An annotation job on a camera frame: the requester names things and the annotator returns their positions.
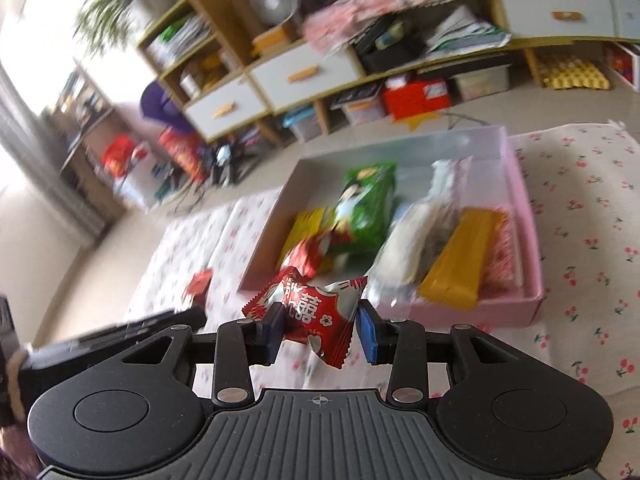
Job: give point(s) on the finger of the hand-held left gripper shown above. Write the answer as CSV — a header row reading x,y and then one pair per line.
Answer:
x,y
170,317

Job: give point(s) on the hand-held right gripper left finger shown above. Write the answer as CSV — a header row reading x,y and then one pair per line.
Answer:
x,y
272,332

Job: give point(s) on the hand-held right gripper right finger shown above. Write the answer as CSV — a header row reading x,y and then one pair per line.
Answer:
x,y
367,335

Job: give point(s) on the red triangular candy packet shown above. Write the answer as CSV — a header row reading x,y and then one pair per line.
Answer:
x,y
320,310

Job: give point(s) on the red and white snack packet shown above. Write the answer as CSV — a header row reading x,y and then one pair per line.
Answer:
x,y
307,252

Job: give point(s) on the cream yellow snack packet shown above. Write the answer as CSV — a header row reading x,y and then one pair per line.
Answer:
x,y
450,185
405,240

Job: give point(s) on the golden orange snack packet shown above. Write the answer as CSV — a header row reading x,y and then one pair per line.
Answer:
x,y
460,260

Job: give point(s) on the green snack packet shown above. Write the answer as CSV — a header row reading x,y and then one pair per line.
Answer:
x,y
367,205

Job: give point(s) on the pink cardboard box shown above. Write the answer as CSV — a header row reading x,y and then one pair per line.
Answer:
x,y
500,310

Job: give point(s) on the small red candy packet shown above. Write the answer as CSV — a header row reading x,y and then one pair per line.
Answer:
x,y
200,285

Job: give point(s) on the pink nougat packet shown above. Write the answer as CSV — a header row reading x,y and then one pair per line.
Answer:
x,y
505,255

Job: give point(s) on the black gadget on stand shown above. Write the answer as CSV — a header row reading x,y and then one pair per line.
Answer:
x,y
222,162

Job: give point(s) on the red patterned bag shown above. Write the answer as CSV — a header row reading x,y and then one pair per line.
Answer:
x,y
182,152

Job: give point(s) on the red and white plastic bag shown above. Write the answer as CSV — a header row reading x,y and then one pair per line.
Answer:
x,y
122,152

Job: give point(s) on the clear bin with blue lid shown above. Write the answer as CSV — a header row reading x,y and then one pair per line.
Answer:
x,y
302,125

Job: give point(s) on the clear bin with orange lid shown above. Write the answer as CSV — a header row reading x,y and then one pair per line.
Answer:
x,y
365,112

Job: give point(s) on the red flat box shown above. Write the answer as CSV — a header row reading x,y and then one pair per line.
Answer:
x,y
415,100

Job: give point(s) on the wooden cabinet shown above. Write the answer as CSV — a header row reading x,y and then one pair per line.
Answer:
x,y
350,85

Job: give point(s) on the cherry print mat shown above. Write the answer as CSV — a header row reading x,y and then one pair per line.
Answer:
x,y
590,210

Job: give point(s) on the clear storage bin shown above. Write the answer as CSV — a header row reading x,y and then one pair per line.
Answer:
x,y
480,84

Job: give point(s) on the white desk fan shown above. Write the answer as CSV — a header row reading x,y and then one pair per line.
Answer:
x,y
274,2

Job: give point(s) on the yellow egg crate foam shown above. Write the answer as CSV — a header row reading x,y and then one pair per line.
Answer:
x,y
575,74

